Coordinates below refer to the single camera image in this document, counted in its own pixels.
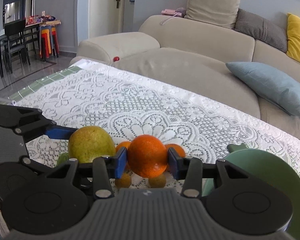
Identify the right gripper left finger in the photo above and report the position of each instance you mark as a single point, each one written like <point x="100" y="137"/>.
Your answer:
<point x="105" y="168"/>

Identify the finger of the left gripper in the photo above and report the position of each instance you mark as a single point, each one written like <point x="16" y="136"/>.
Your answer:
<point x="59" y="132"/>

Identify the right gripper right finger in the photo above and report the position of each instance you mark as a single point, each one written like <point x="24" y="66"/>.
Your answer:
<point x="190" y="170"/>

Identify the yellow-green pear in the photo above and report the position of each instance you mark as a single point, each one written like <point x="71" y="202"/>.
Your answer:
<point x="90" y="142"/>

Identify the large orange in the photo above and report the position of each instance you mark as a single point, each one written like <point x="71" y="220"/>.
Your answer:
<point x="147" y="156"/>

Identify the small orange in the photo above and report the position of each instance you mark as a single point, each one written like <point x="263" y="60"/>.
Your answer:
<point x="177" y="148"/>
<point x="125" y="144"/>

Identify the small orange behind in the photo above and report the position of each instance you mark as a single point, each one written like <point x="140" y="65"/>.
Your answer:
<point x="177" y="148"/>

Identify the small brown-green fruit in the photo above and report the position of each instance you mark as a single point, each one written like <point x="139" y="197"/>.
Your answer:
<point x="124" y="182"/>
<point x="157" y="182"/>

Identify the green bowl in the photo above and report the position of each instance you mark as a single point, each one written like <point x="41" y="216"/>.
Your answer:
<point x="255" y="193"/>

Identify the white lace tablecloth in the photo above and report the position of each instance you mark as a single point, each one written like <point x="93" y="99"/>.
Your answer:
<point x="61" y="204"/>

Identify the stacked colourful stools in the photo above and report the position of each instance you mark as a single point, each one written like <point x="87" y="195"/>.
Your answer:
<point x="48" y="42"/>

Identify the small red ball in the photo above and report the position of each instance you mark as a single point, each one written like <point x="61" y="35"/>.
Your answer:
<point x="116" y="59"/>

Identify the dining table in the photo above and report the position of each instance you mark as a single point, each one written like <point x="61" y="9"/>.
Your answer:
<point x="31" y="33"/>

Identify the black dining chair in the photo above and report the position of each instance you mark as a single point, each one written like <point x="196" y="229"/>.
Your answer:
<point x="14" y="32"/>

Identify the beige sofa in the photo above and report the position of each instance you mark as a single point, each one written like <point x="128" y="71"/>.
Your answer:
<point x="192" y="55"/>

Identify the light blue cushion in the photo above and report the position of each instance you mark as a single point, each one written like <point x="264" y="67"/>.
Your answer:
<point x="269" y="83"/>

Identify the white door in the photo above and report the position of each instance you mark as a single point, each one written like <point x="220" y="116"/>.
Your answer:
<point x="105" y="17"/>

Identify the grey cushion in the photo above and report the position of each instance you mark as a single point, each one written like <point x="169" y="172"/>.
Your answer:
<point x="261" y="29"/>

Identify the yellow cushion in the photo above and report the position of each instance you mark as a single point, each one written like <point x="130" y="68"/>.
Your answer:
<point x="293" y="37"/>

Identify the beige cushion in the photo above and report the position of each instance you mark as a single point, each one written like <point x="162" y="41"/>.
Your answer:
<point x="222" y="13"/>

